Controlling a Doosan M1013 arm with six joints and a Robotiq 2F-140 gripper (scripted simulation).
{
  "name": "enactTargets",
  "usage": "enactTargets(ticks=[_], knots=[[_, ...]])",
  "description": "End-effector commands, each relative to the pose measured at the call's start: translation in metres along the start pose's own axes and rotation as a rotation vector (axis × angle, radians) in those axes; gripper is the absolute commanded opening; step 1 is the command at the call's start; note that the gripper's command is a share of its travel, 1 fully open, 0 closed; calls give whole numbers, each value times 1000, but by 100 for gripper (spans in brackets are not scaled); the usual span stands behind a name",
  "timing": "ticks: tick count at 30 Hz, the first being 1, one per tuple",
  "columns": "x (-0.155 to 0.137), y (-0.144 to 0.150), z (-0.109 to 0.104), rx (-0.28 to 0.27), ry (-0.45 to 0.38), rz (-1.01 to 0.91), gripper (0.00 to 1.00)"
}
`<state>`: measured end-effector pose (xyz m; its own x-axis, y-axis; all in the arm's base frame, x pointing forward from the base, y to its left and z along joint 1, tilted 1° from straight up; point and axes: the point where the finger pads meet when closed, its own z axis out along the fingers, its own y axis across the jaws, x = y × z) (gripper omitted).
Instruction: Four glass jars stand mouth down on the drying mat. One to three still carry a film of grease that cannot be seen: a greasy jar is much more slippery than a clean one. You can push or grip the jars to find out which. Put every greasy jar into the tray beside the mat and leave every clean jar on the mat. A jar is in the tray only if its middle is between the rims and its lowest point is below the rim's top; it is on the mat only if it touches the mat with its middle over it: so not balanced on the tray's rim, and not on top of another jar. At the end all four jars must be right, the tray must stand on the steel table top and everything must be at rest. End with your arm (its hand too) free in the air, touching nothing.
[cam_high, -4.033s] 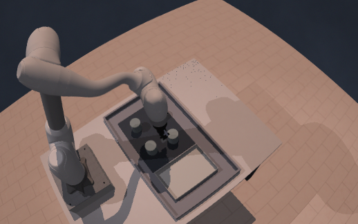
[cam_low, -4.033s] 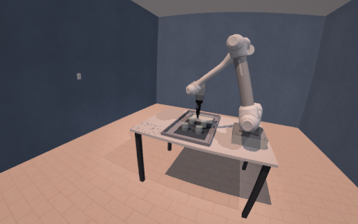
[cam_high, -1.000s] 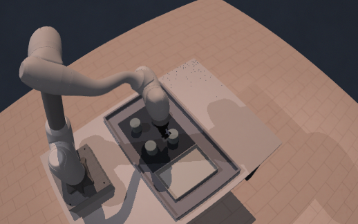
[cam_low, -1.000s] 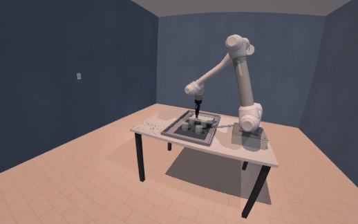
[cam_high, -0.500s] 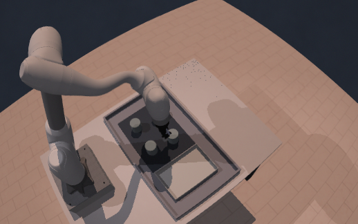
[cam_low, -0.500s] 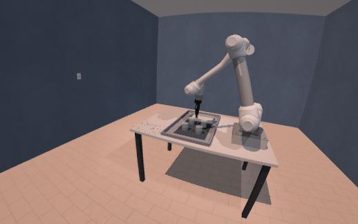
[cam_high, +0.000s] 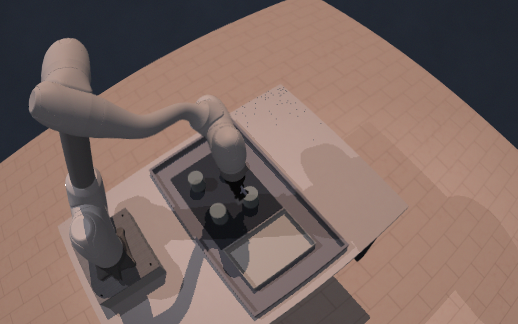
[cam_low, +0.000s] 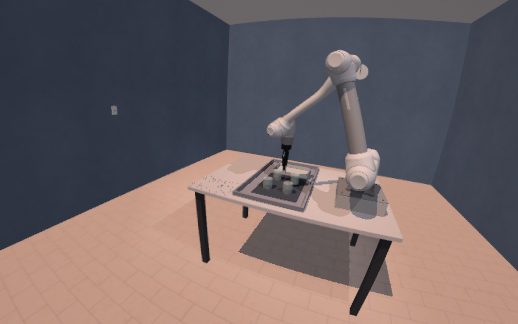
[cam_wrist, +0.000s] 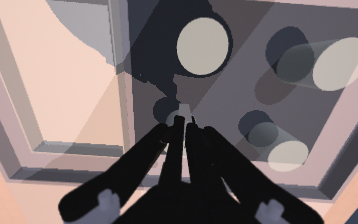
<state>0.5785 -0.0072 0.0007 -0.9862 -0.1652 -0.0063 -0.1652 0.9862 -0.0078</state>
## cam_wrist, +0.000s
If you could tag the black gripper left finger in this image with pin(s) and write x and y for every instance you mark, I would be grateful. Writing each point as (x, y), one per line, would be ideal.
(100, 200)

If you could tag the shallow rectangular tray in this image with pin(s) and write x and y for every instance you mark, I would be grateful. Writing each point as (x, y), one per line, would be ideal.
(61, 62)

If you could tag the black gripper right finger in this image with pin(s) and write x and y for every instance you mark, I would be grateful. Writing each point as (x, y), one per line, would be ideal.
(211, 157)

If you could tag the translucent grey cylinder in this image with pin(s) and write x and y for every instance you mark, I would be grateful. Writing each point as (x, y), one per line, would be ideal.
(328, 65)
(202, 46)
(170, 122)
(279, 149)

